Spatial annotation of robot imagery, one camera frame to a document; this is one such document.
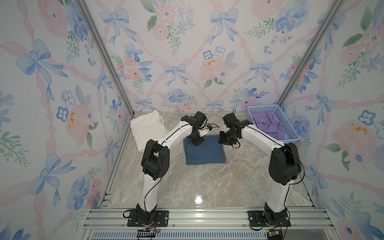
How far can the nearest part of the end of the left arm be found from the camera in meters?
0.69

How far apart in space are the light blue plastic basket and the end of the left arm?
45 cm

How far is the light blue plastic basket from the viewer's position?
1.02m
